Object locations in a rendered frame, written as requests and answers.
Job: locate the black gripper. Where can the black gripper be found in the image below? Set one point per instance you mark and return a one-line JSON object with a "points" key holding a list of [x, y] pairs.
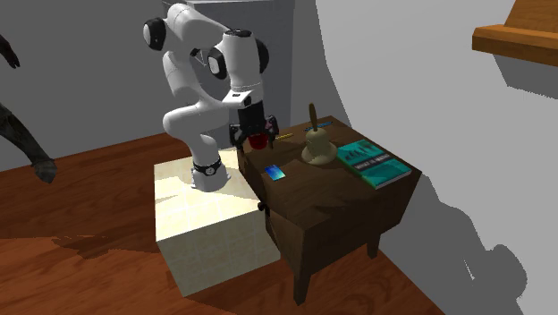
{"points": [[251, 117]]}

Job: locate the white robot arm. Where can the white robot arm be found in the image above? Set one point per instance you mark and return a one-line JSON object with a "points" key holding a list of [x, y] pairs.
{"points": [[191, 83]]}

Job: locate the red cup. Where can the red cup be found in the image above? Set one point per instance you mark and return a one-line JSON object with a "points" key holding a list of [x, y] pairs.
{"points": [[259, 141]]}

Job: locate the yellow pencil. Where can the yellow pencil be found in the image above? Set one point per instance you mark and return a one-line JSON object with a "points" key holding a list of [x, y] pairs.
{"points": [[284, 136]]}

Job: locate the blue card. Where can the blue card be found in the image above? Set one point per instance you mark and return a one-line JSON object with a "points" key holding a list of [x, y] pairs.
{"points": [[275, 172]]}

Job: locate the blue pen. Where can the blue pen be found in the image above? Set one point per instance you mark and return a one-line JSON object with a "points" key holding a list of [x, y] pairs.
{"points": [[318, 126]]}

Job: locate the beige hand bell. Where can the beige hand bell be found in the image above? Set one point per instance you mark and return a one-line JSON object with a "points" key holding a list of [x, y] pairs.
{"points": [[317, 144]]}

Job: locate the cream tiled robot stand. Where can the cream tiled robot stand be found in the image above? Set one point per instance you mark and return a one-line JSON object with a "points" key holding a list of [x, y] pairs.
{"points": [[205, 222]]}

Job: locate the dark wooden nightstand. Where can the dark wooden nightstand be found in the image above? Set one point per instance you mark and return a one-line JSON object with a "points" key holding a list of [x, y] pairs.
{"points": [[331, 205]]}

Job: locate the teal book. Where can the teal book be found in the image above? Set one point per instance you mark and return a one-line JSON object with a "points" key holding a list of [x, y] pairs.
{"points": [[373, 162]]}

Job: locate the dark plant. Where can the dark plant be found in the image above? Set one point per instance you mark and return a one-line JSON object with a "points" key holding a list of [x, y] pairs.
{"points": [[26, 131]]}

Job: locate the wooden wall shelf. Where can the wooden wall shelf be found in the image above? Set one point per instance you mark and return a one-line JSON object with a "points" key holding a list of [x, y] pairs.
{"points": [[516, 35]]}

